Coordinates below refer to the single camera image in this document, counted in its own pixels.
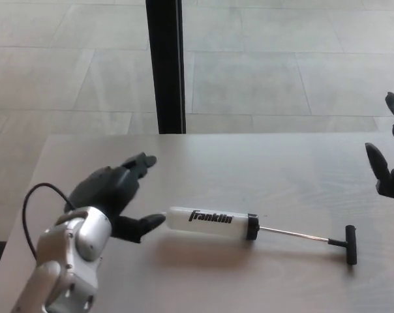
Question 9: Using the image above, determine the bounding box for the black vertical frame post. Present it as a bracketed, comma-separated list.
[145, 0, 187, 135]

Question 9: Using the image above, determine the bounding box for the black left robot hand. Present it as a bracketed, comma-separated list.
[63, 151, 168, 244]

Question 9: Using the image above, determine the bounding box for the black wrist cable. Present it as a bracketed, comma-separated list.
[23, 183, 72, 258]

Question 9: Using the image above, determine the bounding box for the white Franklin air pump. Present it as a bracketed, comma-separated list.
[164, 206, 358, 267]

